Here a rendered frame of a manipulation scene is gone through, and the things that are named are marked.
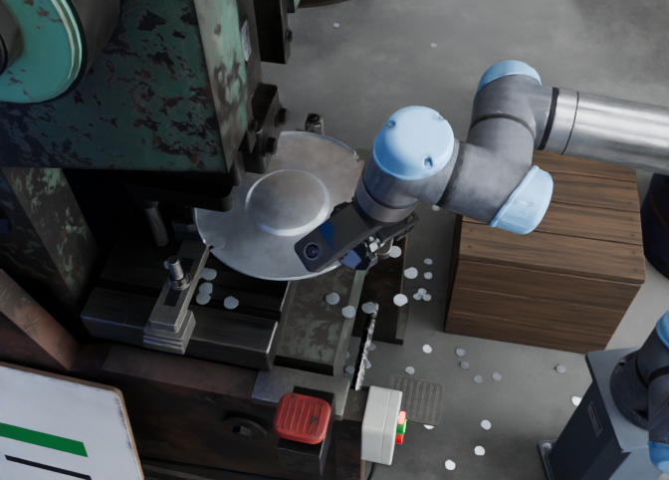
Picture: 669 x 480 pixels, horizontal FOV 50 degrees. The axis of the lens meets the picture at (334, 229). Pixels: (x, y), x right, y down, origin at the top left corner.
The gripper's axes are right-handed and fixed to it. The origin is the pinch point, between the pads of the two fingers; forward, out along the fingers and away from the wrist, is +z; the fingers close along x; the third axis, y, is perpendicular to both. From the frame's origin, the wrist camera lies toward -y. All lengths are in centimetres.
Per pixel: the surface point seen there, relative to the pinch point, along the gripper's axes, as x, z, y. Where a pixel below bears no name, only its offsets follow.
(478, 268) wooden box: -8, 49, 43
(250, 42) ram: 27.6, -17.5, 0.1
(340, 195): 9.7, 4.5, 7.3
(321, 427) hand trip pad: -18.3, -2.5, -16.0
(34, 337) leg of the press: 17.1, 17.8, -42.2
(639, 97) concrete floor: 15, 90, 151
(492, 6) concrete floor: 77, 111, 145
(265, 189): 17.0, 6.4, -1.9
